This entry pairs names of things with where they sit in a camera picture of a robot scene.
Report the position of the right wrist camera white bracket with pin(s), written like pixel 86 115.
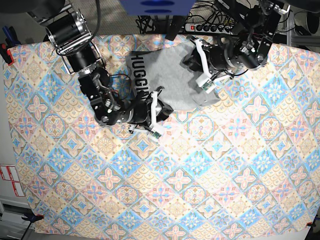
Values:
pixel 153 130

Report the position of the patterned tile tablecloth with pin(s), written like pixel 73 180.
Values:
pixel 245 167

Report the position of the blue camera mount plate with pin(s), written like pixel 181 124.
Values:
pixel 157 7

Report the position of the grey T-shirt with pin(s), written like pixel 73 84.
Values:
pixel 165 68

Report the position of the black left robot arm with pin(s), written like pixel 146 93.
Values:
pixel 246 46

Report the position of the white power strip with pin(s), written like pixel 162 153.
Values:
pixel 207 28

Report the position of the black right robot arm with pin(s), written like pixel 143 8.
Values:
pixel 67 30

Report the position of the black red clamp upper left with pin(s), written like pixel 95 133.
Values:
pixel 6 54

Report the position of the red white labels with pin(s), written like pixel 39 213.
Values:
pixel 9 173

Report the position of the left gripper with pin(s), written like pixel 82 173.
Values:
pixel 191 60

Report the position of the blue clamp lower left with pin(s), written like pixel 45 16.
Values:
pixel 32 218

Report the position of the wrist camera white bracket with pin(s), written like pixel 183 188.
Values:
pixel 206 72
pixel 153 130

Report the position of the black centre post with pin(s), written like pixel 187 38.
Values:
pixel 174 28

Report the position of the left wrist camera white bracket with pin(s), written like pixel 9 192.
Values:
pixel 206 72

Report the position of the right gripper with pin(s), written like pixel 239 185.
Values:
pixel 137 111

